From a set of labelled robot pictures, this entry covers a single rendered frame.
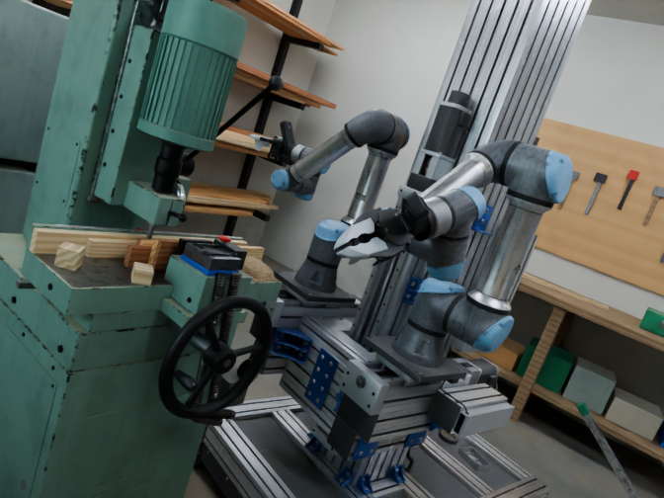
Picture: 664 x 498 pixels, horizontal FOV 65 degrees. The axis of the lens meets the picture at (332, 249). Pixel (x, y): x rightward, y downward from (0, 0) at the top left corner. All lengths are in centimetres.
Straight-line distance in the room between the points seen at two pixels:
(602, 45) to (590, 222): 124
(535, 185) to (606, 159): 280
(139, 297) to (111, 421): 31
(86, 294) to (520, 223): 99
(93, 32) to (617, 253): 348
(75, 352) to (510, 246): 101
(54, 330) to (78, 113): 54
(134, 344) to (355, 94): 398
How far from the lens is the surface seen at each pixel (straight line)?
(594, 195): 410
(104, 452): 140
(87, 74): 146
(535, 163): 136
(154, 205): 129
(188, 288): 119
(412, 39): 483
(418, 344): 149
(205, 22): 123
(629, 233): 409
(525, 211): 137
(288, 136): 213
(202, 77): 123
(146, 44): 135
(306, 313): 181
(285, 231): 518
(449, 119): 166
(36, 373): 133
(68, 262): 120
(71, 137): 147
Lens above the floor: 132
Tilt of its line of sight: 11 degrees down
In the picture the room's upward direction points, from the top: 19 degrees clockwise
